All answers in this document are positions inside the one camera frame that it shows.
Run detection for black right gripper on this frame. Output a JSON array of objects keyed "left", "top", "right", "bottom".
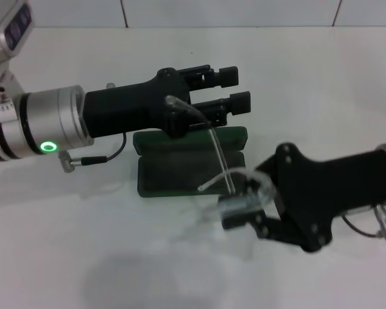
[{"left": 221, "top": 143, "right": 386, "bottom": 254}]

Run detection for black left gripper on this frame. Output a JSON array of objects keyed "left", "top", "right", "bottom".
[{"left": 82, "top": 66, "right": 194, "bottom": 139}]

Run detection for clear white glasses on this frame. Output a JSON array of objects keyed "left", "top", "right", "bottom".
[{"left": 165, "top": 95, "right": 275, "bottom": 223}]

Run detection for dark green glasses case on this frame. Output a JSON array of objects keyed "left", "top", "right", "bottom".
[{"left": 132, "top": 125, "right": 249, "bottom": 198}]

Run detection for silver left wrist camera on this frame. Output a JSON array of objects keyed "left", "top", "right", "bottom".
[{"left": 0, "top": 0, "right": 36, "bottom": 97}]

